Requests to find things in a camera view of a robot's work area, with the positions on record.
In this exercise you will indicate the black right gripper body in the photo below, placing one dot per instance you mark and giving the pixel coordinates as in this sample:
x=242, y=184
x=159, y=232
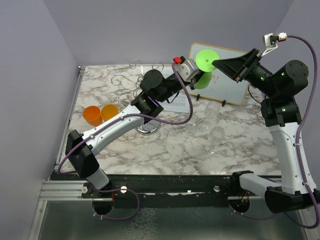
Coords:
x=256, y=71

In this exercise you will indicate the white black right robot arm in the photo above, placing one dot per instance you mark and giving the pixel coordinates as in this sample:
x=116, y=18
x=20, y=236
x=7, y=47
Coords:
x=281, y=114

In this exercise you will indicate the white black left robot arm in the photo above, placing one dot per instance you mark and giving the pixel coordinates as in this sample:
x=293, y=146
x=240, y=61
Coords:
x=81, y=149

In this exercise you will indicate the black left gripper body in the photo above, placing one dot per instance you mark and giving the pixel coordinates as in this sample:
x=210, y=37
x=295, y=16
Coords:
x=193, y=81

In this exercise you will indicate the yellow framed whiteboard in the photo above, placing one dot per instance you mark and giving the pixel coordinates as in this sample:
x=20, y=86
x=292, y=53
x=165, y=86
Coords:
x=220, y=88

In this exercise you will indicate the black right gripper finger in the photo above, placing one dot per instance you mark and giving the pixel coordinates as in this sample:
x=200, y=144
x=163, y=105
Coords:
x=236, y=73
x=236, y=64

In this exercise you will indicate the clear wine glass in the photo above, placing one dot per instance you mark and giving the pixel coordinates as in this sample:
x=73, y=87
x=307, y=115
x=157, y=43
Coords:
x=211, y=112
x=214, y=138

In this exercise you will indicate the dark orange plastic wine glass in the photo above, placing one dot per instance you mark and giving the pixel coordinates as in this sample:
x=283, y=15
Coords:
x=92, y=115

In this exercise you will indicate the chrome wine glass rack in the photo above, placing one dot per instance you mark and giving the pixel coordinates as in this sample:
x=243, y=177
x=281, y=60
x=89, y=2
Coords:
x=146, y=104

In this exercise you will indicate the black mounting rail base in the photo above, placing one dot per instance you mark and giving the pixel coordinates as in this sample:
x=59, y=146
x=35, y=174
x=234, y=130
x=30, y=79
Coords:
x=165, y=191

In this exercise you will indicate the clear short tumbler glass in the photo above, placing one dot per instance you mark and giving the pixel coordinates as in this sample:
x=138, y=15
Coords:
x=192, y=125

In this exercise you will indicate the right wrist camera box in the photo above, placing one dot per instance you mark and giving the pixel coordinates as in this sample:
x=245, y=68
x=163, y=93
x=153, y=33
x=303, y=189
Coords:
x=271, y=41

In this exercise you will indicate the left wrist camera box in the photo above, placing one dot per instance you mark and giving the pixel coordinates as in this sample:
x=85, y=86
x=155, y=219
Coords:
x=186, y=68

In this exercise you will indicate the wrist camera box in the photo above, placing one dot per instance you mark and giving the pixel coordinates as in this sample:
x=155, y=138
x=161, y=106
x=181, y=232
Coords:
x=271, y=41
x=186, y=68

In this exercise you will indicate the light orange plastic wine glass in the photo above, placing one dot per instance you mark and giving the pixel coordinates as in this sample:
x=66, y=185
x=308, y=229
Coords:
x=108, y=112

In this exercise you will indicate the aluminium frame rail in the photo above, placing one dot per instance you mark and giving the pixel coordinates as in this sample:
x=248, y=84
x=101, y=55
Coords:
x=60, y=212

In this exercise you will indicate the clear wine glass lying down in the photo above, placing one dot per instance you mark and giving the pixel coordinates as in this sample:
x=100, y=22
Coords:
x=214, y=138

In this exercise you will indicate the green plastic wine glass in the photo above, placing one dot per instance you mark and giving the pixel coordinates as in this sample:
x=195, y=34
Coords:
x=204, y=61

